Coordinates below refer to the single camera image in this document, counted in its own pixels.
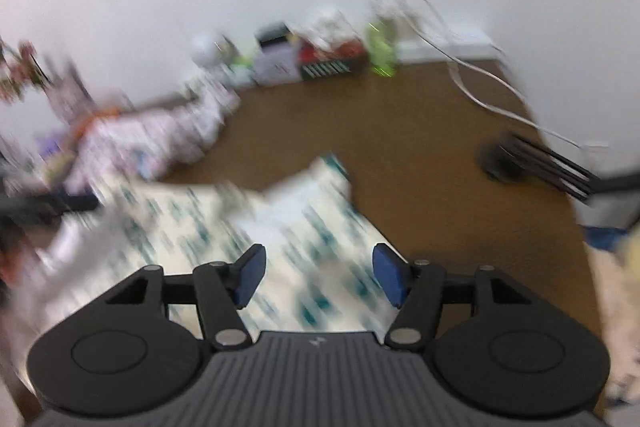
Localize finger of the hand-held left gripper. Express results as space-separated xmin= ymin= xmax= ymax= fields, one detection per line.
xmin=0 ymin=193 xmax=99 ymax=228

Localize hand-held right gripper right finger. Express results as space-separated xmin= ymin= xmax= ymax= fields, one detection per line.
xmin=371 ymin=243 xmax=533 ymax=349

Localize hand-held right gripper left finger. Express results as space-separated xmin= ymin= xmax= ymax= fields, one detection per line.
xmin=102 ymin=243 xmax=267 ymax=351

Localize cream garment with teal flowers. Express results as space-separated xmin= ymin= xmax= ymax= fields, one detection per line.
xmin=12 ymin=152 xmax=401 ymax=383

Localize patterned flower vase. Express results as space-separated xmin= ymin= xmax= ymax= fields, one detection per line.
xmin=47 ymin=62 xmax=88 ymax=118

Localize pink floral garment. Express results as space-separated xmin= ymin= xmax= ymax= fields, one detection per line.
xmin=65 ymin=82 xmax=241 ymax=188

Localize dried pink roses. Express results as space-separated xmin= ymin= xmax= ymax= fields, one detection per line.
xmin=0 ymin=39 xmax=51 ymax=102

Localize grey tin box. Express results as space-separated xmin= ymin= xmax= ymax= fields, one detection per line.
xmin=252 ymin=47 xmax=303 ymax=85

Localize dark red tissue box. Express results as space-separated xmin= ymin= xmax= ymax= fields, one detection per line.
xmin=300 ymin=42 xmax=368 ymax=82

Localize green spray bottle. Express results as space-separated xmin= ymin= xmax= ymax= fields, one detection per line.
xmin=367 ymin=14 xmax=398 ymax=78

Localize white astronaut figurine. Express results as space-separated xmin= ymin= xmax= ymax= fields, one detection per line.
xmin=192 ymin=32 xmax=236 ymax=72

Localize small black box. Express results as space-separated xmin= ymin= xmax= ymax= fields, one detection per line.
xmin=255 ymin=23 xmax=293 ymax=50

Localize white crumpled tissues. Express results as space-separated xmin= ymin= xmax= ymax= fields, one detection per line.
xmin=305 ymin=9 xmax=361 ymax=50

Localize white power strip with cables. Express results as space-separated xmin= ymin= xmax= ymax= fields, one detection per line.
xmin=377 ymin=0 xmax=608 ymax=152

